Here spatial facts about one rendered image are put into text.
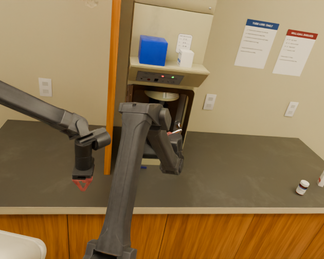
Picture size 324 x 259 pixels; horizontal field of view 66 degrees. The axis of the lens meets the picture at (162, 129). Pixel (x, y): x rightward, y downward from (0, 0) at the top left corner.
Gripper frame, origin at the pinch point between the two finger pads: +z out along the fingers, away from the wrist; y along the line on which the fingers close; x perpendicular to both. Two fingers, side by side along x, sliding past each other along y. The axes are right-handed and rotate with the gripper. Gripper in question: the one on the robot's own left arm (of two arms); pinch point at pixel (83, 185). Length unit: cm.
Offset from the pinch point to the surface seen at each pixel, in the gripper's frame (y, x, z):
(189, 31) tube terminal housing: 33, -37, -54
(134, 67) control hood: 22.2, -15.9, -40.1
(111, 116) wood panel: 24.3, -8.3, -16.8
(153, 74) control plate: 25, -24, -37
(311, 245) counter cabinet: 7, -129, 51
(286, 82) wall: 77, -123, -25
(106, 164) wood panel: 24.4, -7.3, 8.9
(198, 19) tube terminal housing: 33, -40, -59
